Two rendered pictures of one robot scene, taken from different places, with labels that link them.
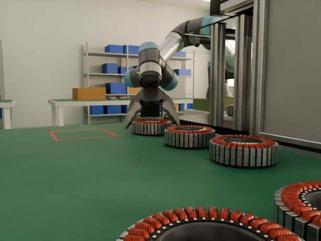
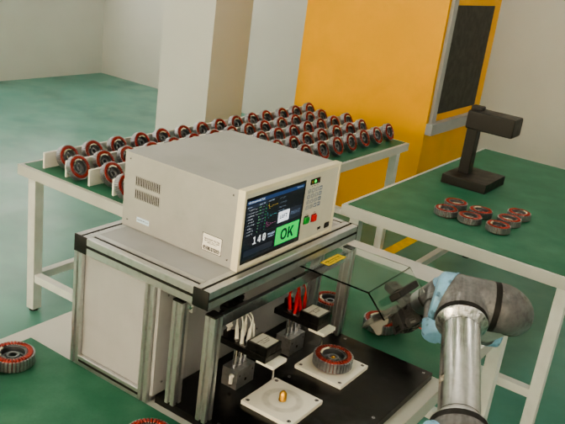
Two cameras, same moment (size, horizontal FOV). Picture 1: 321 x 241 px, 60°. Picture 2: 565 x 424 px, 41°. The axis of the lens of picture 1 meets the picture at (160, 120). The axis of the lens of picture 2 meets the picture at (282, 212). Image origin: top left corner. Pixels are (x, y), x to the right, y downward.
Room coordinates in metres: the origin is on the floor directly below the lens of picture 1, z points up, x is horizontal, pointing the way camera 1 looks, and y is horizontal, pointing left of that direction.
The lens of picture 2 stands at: (2.46, -1.43, 1.87)
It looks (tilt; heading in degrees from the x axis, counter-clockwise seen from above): 20 degrees down; 149
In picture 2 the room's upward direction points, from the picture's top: 8 degrees clockwise
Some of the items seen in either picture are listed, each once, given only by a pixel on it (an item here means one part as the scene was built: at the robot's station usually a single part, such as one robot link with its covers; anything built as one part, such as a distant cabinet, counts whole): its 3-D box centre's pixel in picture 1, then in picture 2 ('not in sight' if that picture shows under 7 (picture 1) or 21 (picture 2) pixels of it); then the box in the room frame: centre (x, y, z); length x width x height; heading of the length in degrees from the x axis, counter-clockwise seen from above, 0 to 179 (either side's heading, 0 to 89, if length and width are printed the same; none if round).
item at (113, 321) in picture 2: not in sight; (113, 324); (0.80, -0.86, 0.91); 0.28 x 0.03 x 0.32; 26
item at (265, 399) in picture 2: not in sight; (282, 401); (1.07, -0.50, 0.78); 0.15 x 0.15 x 0.01; 26
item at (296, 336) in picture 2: not in sight; (289, 340); (0.84, -0.35, 0.80); 0.07 x 0.05 x 0.06; 116
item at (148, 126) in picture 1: (152, 126); (380, 322); (0.78, 0.02, 0.77); 0.11 x 0.11 x 0.04
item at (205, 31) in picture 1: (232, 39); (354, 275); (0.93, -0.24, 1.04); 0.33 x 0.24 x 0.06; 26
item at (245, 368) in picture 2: not in sight; (238, 372); (0.94, -0.57, 0.80); 0.07 x 0.05 x 0.06; 116
